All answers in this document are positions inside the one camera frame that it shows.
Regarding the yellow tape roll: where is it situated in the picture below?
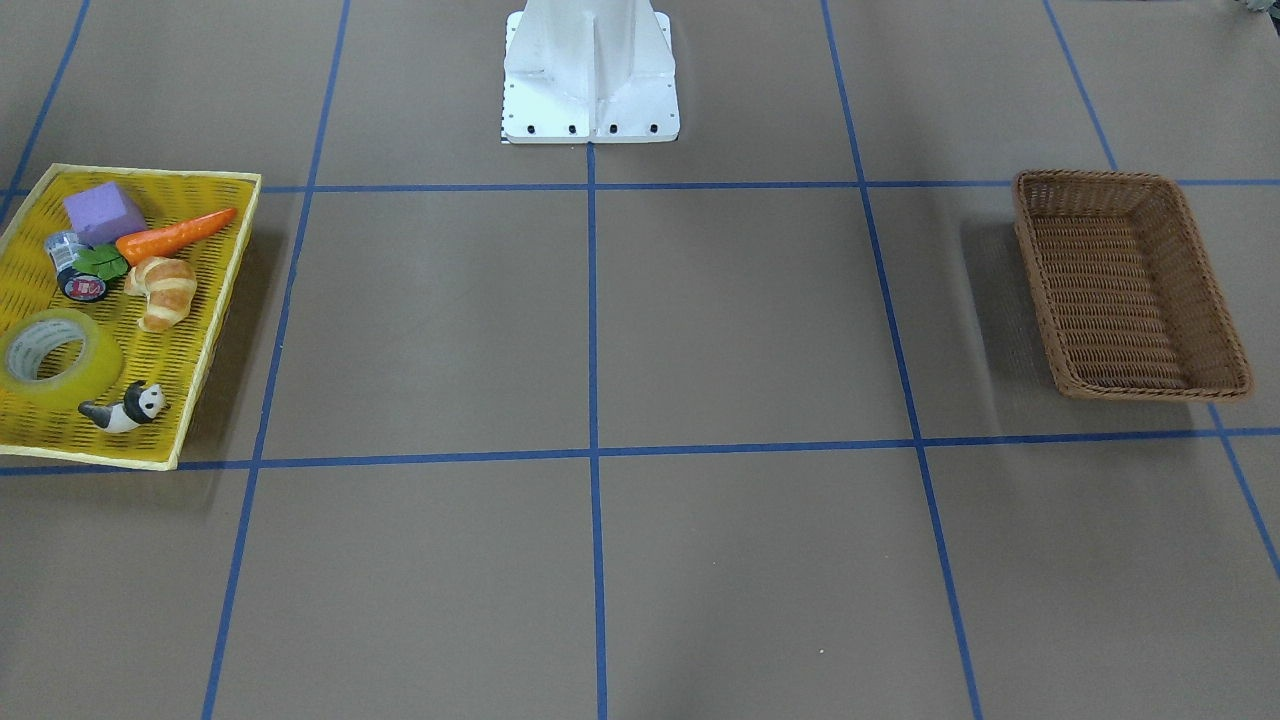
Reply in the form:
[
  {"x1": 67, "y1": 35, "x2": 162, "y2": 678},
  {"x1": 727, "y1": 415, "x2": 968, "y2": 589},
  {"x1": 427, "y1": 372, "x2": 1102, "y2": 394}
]
[{"x1": 1, "y1": 307, "x2": 124, "y2": 410}]

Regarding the yellow plastic basket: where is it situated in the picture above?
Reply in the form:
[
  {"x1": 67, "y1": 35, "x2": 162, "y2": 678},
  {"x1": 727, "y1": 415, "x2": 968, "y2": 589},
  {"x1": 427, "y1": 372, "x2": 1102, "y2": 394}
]
[{"x1": 1, "y1": 163, "x2": 262, "y2": 471}]

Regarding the brown wicker basket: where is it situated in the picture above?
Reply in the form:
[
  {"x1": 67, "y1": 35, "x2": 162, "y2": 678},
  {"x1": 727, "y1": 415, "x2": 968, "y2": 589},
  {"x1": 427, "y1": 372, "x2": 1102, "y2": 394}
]
[{"x1": 1011, "y1": 169, "x2": 1254, "y2": 402}]

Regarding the toy croissant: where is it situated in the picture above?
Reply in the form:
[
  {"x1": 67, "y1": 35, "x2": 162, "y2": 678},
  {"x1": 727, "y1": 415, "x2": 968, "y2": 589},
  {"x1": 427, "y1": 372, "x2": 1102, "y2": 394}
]
[{"x1": 122, "y1": 256, "x2": 198, "y2": 333}]

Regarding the toy panda figure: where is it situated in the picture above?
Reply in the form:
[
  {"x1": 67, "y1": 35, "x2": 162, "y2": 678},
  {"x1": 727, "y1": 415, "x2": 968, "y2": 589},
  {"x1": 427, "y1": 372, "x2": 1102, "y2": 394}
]
[{"x1": 77, "y1": 380, "x2": 166, "y2": 434}]

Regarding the orange toy carrot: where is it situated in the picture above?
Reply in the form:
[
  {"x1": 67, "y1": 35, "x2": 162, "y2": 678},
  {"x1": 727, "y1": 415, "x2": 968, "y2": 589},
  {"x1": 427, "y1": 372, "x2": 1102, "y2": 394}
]
[{"x1": 76, "y1": 208, "x2": 239, "y2": 281}]

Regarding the purple foam cube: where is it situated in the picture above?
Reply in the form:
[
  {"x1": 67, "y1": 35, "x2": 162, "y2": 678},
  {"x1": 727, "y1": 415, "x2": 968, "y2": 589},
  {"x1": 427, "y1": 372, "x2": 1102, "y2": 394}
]
[{"x1": 61, "y1": 182, "x2": 148, "y2": 247}]

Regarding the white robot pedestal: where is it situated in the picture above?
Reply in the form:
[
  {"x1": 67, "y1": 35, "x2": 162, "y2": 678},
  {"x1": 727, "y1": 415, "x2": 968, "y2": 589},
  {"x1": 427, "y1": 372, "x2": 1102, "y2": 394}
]
[{"x1": 500, "y1": 1, "x2": 681, "y2": 145}]

